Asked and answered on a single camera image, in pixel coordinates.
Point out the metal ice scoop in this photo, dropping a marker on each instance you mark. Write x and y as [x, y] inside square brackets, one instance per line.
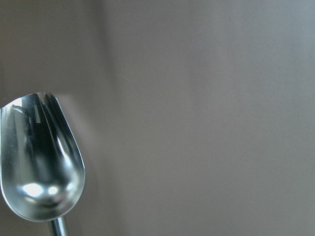
[42, 173]

